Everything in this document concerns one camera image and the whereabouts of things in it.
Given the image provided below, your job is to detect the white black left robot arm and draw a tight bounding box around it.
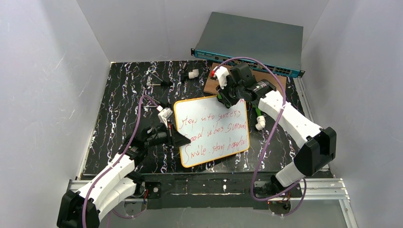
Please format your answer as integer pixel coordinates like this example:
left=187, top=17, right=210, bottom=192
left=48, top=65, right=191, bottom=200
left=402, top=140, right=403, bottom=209
left=57, top=123, right=191, bottom=228

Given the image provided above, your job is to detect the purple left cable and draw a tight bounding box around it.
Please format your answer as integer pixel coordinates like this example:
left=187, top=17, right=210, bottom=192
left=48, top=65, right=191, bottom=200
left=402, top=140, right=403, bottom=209
left=81, top=94, right=162, bottom=228

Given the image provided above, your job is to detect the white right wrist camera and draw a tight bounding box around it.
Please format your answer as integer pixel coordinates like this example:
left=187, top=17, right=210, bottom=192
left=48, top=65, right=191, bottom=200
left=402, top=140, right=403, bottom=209
left=211, top=66, right=230, bottom=89

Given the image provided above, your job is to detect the green black whiteboard eraser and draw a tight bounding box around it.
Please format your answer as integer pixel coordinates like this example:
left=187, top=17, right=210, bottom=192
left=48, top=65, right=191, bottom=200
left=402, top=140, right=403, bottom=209
left=217, top=94, right=226, bottom=105

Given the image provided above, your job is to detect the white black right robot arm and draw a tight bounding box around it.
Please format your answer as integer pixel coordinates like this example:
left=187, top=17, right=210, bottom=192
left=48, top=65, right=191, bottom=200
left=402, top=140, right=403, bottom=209
left=211, top=63, right=336, bottom=196

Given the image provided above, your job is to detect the white pipe elbow fitting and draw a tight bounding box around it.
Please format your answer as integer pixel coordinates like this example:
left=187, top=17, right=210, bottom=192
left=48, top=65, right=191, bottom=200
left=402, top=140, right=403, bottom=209
left=255, top=115, right=266, bottom=131

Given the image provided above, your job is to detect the orange framed whiteboard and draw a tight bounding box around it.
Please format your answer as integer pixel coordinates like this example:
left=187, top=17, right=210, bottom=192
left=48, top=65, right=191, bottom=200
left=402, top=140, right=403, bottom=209
left=173, top=96, right=250, bottom=168

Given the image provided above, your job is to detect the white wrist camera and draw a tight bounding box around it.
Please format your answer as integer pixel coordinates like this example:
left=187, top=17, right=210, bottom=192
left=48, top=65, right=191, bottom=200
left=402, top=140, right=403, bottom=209
left=211, top=66, right=230, bottom=89
left=156, top=106, right=173, bottom=127

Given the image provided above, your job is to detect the brown wooden board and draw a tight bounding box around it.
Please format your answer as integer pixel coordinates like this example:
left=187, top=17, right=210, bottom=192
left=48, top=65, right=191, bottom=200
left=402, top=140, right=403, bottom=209
left=203, top=63, right=287, bottom=96

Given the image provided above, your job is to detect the teal network switch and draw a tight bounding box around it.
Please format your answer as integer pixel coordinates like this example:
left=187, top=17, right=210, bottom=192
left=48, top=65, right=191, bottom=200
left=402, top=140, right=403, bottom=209
left=191, top=12, right=305, bottom=78

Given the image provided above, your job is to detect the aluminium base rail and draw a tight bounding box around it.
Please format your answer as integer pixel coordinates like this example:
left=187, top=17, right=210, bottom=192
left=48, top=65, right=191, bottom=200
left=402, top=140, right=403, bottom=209
left=58, top=178, right=358, bottom=228

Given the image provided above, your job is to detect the white black pipe fitting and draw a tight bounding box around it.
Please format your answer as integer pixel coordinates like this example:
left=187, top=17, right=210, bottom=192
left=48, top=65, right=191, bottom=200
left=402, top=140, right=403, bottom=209
left=180, top=69, right=199, bottom=81

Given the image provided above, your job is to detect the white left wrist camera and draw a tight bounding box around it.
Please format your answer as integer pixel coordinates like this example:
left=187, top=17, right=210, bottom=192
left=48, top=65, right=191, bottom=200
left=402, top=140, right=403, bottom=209
left=156, top=106, right=173, bottom=127

